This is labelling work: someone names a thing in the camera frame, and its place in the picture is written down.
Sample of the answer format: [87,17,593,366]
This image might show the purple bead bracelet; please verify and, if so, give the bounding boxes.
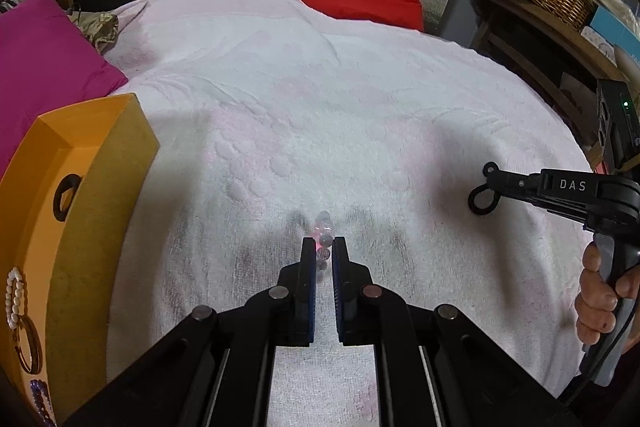
[29,378,56,427]

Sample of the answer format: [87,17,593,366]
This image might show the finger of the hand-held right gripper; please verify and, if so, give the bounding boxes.
[484,168,603,228]

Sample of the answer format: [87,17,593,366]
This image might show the orange cardboard box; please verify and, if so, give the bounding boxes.
[0,93,161,427]

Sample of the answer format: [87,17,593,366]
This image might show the thick black hair tie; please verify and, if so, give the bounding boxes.
[52,174,82,222]

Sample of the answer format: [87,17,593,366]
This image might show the person's right hand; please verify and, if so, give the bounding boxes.
[575,241,640,348]

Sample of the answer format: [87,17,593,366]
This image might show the red bead bracelet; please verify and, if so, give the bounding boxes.
[310,209,333,273]

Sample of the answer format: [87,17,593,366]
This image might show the thin black hair tie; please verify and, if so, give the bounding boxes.
[468,162,501,215]

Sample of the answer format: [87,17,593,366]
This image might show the white bead bracelet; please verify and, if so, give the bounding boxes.
[5,268,27,328]

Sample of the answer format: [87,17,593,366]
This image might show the black cable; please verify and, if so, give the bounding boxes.
[567,307,633,405]

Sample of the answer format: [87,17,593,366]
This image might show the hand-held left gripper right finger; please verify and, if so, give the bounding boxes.
[333,236,591,427]

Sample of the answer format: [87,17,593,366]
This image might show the pink cushion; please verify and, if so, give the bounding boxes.
[0,0,129,178]

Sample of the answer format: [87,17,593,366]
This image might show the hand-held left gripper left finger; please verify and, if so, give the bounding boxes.
[65,237,319,427]

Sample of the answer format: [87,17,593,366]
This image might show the light blue box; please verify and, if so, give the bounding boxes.
[590,4,640,62]

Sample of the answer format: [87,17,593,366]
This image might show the silver metal bracelet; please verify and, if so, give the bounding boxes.
[12,316,45,373]

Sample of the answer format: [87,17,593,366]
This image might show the patterned cloth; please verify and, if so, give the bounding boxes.
[70,9,121,55]

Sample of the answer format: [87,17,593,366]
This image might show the wooden shelf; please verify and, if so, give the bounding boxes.
[462,0,640,168]

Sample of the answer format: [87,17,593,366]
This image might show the white towel blanket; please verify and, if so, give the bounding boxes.
[102,0,601,427]

